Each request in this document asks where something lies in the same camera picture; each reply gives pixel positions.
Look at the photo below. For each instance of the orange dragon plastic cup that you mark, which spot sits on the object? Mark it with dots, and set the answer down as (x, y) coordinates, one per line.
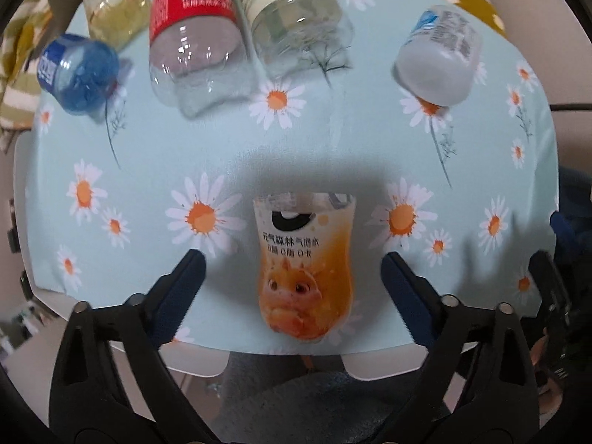
(305, 287)

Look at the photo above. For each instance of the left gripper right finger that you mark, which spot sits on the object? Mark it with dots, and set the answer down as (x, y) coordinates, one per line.
(415, 299)

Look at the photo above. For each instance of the blue plastic bottle cup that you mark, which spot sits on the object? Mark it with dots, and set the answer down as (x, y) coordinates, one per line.
(78, 72)

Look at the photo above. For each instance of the red-label clear bottle cup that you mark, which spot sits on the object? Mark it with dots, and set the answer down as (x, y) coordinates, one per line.
(197, 57)

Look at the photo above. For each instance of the dark blue trouser leg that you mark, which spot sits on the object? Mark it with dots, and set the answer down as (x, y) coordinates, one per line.
(278, 399)

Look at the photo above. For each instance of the cream green-label bottle cup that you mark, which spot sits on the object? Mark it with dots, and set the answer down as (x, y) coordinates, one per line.
(297, 35)

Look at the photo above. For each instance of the light blue daisy tablecloth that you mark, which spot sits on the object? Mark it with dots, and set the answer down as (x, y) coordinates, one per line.
(465, 194)

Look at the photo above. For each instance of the left hand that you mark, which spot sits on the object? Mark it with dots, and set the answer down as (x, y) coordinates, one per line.
(550, 398)

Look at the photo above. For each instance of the black curved metal tube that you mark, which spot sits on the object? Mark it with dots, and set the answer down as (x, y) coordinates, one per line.
(571, 107)

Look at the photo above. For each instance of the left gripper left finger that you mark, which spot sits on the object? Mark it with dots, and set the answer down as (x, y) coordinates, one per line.
(170, 298)

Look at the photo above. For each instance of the white blue-label plastic cup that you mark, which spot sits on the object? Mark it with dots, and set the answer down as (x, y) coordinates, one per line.
(440, 57)

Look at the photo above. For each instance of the yellow clear plastic cup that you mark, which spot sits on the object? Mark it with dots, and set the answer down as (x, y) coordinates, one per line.
(116, 22)

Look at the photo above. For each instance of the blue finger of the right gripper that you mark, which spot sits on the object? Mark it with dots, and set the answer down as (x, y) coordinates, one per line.
(563, 231)
(555, 301)

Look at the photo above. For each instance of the striped floral quilt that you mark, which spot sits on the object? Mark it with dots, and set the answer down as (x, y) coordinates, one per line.
(20, 91)

